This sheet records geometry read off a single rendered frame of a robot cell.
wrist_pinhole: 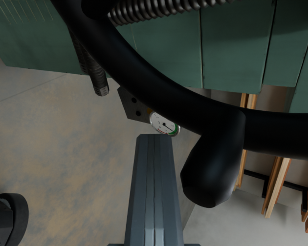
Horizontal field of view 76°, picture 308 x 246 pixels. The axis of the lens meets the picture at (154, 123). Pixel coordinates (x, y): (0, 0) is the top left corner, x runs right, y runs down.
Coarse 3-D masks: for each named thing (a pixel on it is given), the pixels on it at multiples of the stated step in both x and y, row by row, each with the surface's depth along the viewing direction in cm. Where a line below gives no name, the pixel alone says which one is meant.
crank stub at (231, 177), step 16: (224, 112) 11; (240, 112) 11; (208, 128) 11; (224, 128) 10; (240, 128) 10; (208, 144) 9; (224, 144) 9; (240, 144) 10; (192, 160) 9; (208, 160) 9; (224, 160) 9; (240, 160) 9; (192, 176) 9; (208, 176) 8; (224, 176) 8; (192, 192) 9; (208, 192) 8; (224, 192) 8
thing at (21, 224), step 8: (0, 200) 70; (8, 200) 68; (16, 200) 68; (24, 200) 71; (16, 208) 66; (24, 208) 68; (16, 216) 65; (24, 216) 67; (16, 224) 64; (24, 224) 66; (16, 232) 64; (24, 232) 66; (8, 240) 62; (16, 240) 64
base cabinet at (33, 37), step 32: (0, 0) 46; (32, 0) 41; (0, 32) 56; (32, 32) 48; (64, 32) 42; (128, 32) 34; (160, 32) 31; (192, 32) 29; (32, 64) 59; (64, 64) 51; (160, 64) 35; (192, 64) 32
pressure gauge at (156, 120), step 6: (150, 114) 36; (156, 114) 35; (150, 120) 37; (156, 120) 36; (162, 120) 35; (168, 120) 34; (156, 126) 37; (162, 126) 36; (168, 126) 36; (174, 126) 35; (180, 126) 34; (162, 132) 38; (168, 132) 37
